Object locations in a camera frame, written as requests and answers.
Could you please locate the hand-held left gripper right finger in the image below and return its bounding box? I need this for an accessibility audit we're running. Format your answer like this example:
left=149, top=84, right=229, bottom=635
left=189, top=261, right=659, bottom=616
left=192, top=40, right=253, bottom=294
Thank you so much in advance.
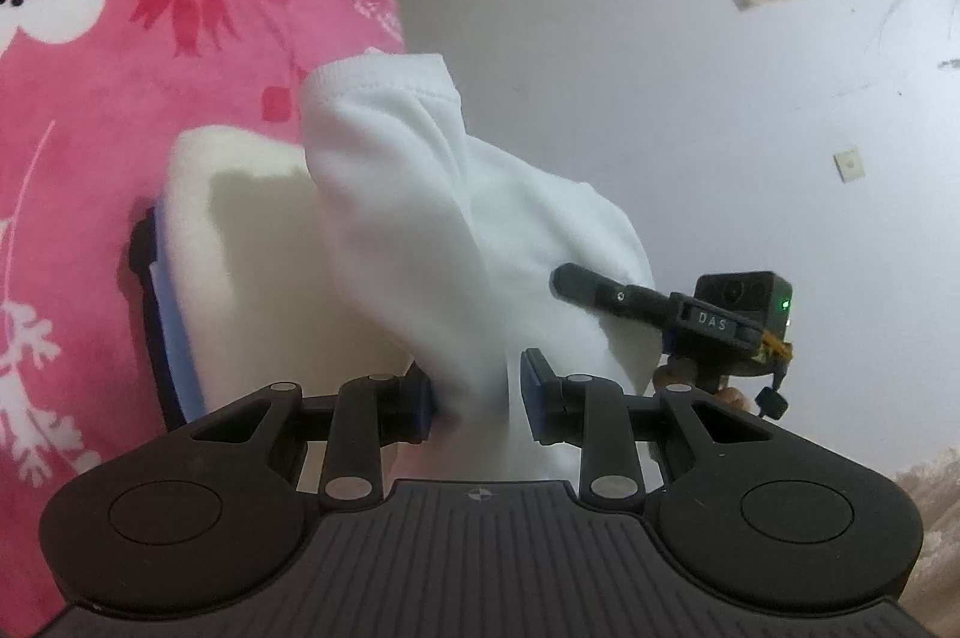
left=520, top=347, right=773, bottom=511

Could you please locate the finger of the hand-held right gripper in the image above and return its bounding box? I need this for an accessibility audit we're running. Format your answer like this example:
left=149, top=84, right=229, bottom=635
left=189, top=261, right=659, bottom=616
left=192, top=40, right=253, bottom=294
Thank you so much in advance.
left=550, top=263, right=680, bottom=330

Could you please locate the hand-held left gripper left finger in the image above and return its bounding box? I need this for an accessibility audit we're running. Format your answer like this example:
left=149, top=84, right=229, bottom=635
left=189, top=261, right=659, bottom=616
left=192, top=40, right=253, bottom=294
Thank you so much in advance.
left=187, top=360, right=436, bottom=508

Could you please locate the white hoodie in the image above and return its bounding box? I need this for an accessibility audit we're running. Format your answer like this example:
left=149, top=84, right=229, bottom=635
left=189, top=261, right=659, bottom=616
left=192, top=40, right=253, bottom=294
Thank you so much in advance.
left=298, top=52, right=653, bottom=481

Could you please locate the person's right hand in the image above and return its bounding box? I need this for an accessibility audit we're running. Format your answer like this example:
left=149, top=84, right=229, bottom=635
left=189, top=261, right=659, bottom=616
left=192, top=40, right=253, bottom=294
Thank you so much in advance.
left=652, top=364, right=751, bottom=418

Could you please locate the cream folded garment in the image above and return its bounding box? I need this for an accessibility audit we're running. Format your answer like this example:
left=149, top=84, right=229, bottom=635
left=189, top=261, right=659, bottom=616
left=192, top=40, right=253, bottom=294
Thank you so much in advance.
left=161, top=124, right=421, bottom=418

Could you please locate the pink floral blanket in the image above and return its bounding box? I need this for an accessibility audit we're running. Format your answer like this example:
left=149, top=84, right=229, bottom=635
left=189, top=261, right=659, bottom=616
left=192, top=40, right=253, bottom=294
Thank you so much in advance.
left=0, top=0, right=410, bottom=609

